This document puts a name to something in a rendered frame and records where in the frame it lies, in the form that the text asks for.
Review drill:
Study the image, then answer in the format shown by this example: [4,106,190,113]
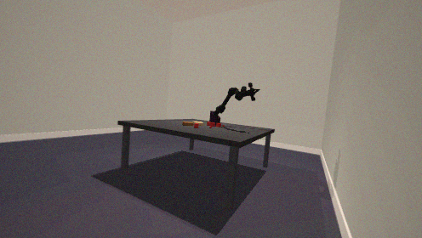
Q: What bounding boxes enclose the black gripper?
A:
[244,82,259,101]

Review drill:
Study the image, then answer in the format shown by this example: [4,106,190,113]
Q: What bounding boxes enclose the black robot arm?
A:
[213,86,247,116]

